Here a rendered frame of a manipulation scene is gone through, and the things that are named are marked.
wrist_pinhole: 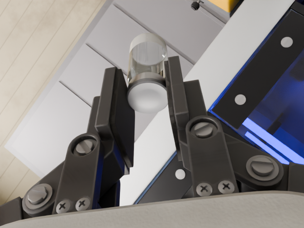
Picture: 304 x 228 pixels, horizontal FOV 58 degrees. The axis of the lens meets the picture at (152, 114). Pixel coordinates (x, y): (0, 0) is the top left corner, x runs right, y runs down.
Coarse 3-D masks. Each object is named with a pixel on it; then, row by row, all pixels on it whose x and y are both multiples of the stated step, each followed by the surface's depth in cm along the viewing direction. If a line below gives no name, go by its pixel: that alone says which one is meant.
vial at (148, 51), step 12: (144, 36) 15; (156, 36) 15; (132, 48) 15; (144, 48) 14; (156, 48) 14; (132, 60) 14; (144, 60) 13; (156, 60) 13; (132, 72) 13; (144, 72) 13; (156, 72) 13
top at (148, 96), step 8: (144, 80) 12; (152, 80) 12; (128, 88) 13; (136, 88) 12; (144, 88) 12; (152, 88) 12; (160, 88) 12; (128, 96) 13; (136, 96) 13; (144, 96) 13; (152, 96) 13; (160, 96) 13; (136, 104) 13; (144, 104) 13; (152, 104) 13; (160, 104) 13; (144, 112) 14; (152, 112) 14
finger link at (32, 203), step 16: (112, 80) 12; (96, 96) 13; (112, 96) 11; (96, 112) 12; (112, 112) 10; (128, 112) 13; (96, 128) 10; (112, 128) 10; (128, 128) 12; (112, 144) 10; (128, 144) 12; (64, 160) 10; (112, 160) 10; (128, 160) 12; (48, 176) 10; (112, 176) 11; (32, 192) 9; (48, 192) 9; (32, 208) 9; (48, 208) 9
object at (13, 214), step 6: (18, 198) 10; (6, 204) 9; (12, 204) 9; (18, 204) 9; (0, 210) 9; (6, 210) 9; (12, 210) 9; (18, 210) 9; (0, 216) 9; (6, 216) 9; (12, 216) 9; (18, 216) 9; (24, 216) 9; (30, 216) 9; (0, 222) 9; (6, 222) 9
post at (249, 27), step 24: (264, 0) 40; (288, 0) 39; (240, 24) 40; (264, 24) 39; (216, 48) 41; (240, 48) 40; (192, 72) 42; (216, 72) 41; (216, 96) 40; (168, 120) 42; (144, 144) 43; (168, 144) 42; (144, 168) 43; (120, 192) 44; (144, 192) 44
